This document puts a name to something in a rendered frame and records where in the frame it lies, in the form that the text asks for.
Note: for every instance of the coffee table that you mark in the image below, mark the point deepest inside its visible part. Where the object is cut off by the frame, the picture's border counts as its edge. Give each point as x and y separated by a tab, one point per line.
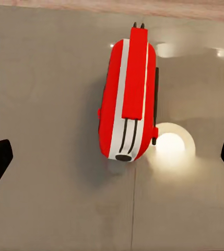
60	193

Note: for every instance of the radio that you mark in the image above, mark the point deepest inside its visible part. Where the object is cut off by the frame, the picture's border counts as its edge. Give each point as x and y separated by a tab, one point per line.
129	104

